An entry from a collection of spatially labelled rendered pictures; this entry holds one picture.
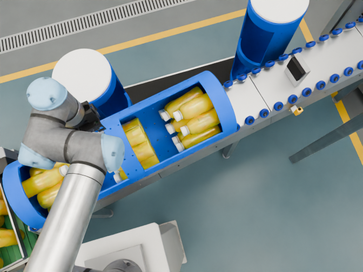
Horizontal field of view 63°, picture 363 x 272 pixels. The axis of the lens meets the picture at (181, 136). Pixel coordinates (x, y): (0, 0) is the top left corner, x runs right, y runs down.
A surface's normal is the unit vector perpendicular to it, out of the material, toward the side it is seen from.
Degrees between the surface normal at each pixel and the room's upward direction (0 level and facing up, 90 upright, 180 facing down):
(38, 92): 0
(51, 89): 2
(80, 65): 0
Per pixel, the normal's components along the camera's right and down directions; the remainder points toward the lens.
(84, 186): 0.51, -0.38
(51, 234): -0.11, -0.55
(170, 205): -0.04, -0.25
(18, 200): 0.09, 0.01
